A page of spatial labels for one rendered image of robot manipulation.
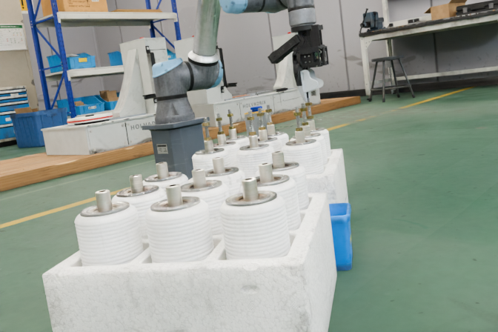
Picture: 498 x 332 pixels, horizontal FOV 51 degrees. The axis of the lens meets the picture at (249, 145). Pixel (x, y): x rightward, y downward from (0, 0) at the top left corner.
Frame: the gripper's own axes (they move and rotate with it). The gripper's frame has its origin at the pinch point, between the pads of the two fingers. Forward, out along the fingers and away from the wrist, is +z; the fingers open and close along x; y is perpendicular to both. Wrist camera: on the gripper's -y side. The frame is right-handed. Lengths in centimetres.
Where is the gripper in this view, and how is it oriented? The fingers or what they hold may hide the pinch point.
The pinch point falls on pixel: (304, 98)
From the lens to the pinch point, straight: 151.8
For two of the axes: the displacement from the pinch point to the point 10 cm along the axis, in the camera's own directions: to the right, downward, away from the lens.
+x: 4.7, -1.7, 8.7
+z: 1.3, 9.8, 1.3
